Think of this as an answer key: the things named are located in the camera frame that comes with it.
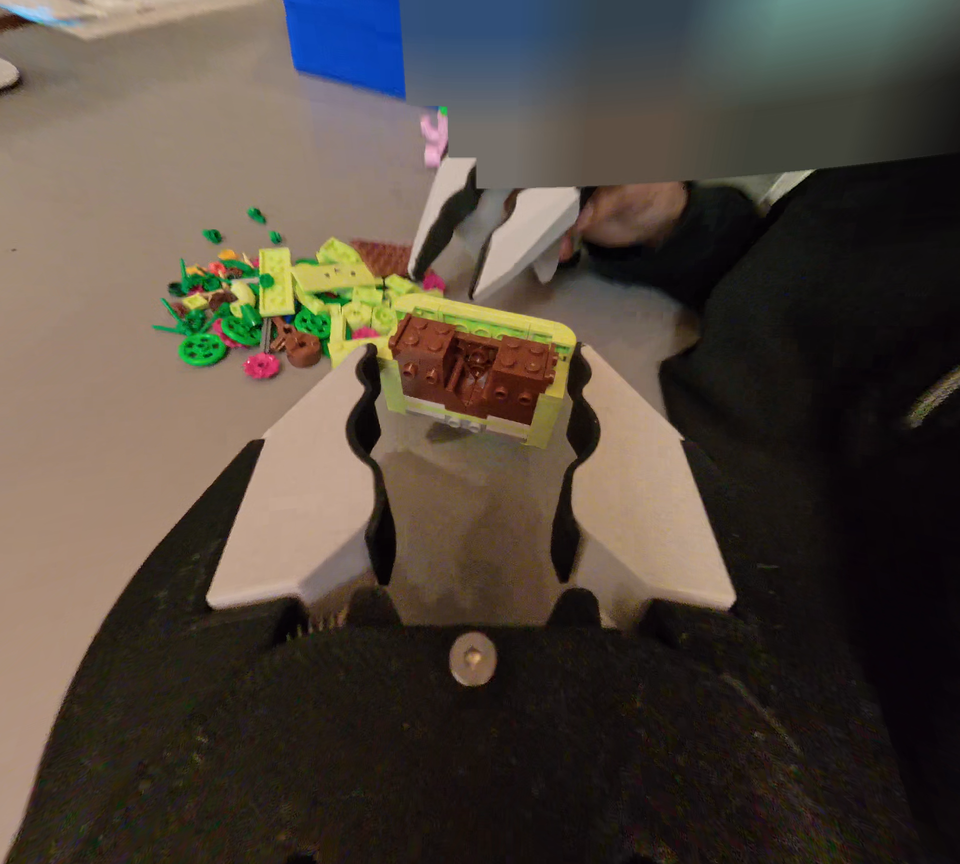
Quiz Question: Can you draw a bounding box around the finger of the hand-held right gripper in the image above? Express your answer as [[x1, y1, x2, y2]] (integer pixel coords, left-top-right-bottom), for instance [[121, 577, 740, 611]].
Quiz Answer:
[[468, 188, 584, 301], [408, 157, 481, 280]]

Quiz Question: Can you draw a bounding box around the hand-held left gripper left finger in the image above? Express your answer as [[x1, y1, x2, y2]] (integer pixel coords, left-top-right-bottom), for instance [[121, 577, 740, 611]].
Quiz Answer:
[[206, 345, 397, 619]]

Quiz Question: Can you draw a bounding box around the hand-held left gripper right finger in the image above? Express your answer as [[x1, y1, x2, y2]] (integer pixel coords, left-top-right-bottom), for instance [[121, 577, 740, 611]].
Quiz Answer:
[[551, 344, 738, 630]]

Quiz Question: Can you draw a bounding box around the brown toy plate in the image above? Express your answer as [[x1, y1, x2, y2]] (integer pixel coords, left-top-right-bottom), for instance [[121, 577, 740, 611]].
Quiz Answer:
[[351, 239, 421, 279]]

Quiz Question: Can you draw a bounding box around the lime brick box with brown bricks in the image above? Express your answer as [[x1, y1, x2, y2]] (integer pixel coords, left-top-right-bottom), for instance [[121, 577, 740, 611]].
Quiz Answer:
[[378, 294, 579, 449]]

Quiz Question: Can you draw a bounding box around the lime face tile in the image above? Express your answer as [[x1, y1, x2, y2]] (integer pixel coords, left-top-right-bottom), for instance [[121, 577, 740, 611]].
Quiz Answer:
[[291, 263, 376, 294]]

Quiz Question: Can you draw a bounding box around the lime curved brick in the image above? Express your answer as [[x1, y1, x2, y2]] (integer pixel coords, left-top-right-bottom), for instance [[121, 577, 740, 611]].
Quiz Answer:
[[327, 332, 380, 369]]

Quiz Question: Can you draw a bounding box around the long lime toy plate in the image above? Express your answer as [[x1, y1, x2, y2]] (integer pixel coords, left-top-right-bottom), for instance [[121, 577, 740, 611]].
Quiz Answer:
[[258, 247, 296, 318]]

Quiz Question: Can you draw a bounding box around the person's right hand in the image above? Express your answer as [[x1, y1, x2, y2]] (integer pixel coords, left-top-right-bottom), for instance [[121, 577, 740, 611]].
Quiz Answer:
[[558, 182, 691, 263]]

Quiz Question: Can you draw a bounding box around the pink toy figure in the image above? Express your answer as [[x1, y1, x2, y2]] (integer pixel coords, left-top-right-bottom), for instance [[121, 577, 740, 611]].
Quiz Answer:
[[420, 110, 450, 168]]

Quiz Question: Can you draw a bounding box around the person's black clothing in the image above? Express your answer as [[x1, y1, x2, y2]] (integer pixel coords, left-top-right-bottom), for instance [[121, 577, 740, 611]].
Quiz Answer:
[[660, 159, 960, 864]]

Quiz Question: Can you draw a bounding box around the pile of small toy bricks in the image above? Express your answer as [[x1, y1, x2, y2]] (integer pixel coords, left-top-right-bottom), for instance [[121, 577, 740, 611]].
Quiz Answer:
[[153, 238, 449, 381]]

